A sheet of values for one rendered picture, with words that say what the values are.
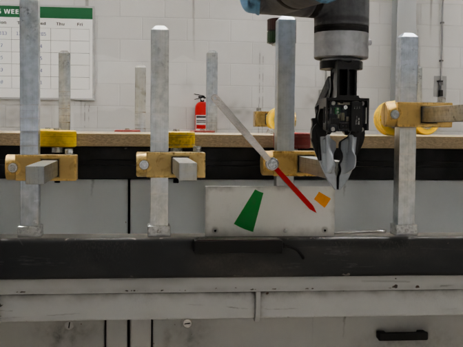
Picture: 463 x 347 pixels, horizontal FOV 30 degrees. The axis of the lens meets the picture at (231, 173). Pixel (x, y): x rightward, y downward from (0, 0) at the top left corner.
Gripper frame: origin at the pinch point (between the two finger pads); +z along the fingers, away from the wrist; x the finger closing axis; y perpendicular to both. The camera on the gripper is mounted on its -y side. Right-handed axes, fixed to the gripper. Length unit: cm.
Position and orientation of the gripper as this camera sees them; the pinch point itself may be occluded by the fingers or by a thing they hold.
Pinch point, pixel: (336, 182)
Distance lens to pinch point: 146.8
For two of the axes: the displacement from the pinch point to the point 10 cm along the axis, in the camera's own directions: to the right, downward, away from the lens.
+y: 1.1, 0.4, -9.9
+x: 9.9, 0.1, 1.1
